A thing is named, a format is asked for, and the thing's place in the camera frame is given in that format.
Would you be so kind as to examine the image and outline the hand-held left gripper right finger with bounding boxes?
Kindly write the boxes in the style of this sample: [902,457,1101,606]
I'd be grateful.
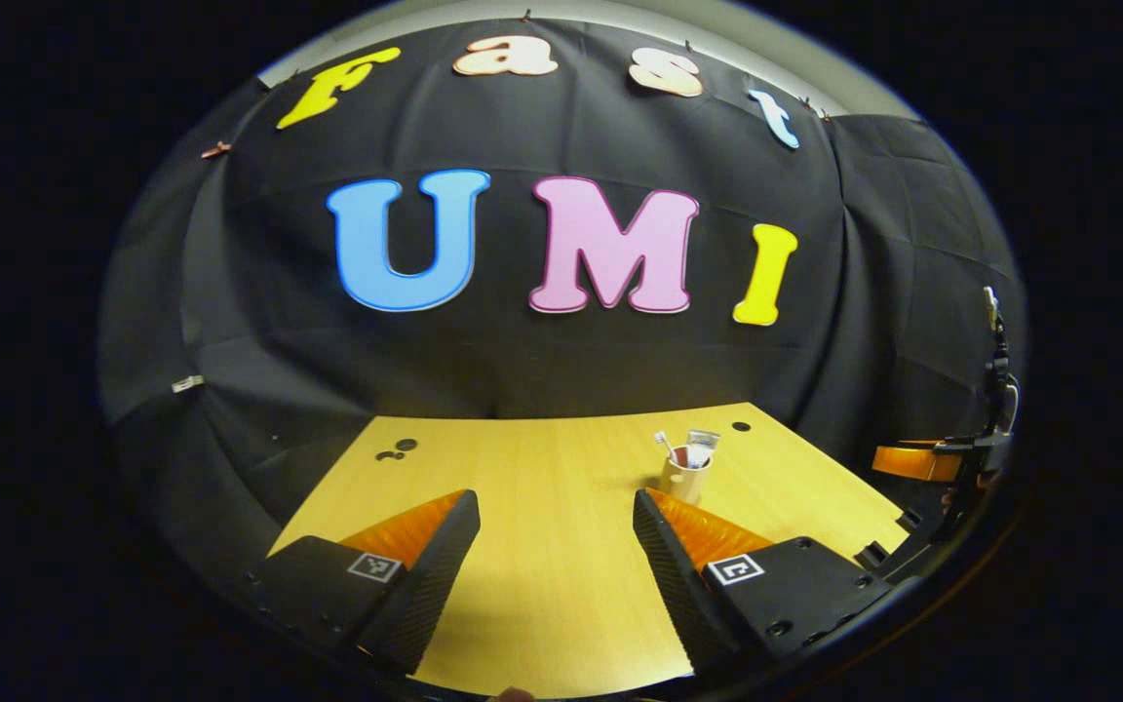
[632,487,894,679]

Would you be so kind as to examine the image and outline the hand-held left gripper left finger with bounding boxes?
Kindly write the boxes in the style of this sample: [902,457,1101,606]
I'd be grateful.
[248,489,482,676]

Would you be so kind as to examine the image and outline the black backdrop cloth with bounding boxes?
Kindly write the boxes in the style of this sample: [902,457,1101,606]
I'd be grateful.
[98,18,1028,586]

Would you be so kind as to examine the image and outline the wooden desktop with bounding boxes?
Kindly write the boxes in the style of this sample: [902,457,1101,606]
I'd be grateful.
[269,402,913,699]

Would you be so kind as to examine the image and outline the beige cup with handle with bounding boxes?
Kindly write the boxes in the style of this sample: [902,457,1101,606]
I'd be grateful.
[659,445,714,506]

